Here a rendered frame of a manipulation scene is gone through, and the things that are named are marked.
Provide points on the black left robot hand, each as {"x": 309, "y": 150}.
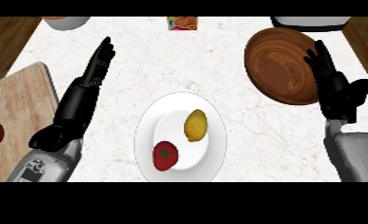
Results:
{"x": 78, "y": 101}

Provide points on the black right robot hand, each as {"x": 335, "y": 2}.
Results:
{"x": 335, "y": 91}

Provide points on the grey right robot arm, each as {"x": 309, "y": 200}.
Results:
{"x": 347, "y": 153}

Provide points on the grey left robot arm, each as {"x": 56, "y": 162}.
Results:
{"x": 47, "y": 166}

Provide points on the brown wooden bowl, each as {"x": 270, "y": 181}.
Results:
{"x": 279, "y": 67}

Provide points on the white plate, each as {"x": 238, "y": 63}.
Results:
{"x": 180, "y": 138}

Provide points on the yellow lemon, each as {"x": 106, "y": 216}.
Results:
{"x": 195, "y": 125}

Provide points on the pale wooden cutting board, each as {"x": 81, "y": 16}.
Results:
{"x": 20, "y": 117}

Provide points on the dark red round thing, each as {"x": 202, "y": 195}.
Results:
{"x": 1, "y": 133}

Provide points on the white round pot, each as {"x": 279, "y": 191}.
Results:
{"x": 65, "y": 22}

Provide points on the red tomato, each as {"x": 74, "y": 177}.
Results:
{"x": 164, "y": 156}

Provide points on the orange printed food box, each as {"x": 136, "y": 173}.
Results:
{"x": 182, "y": 23}

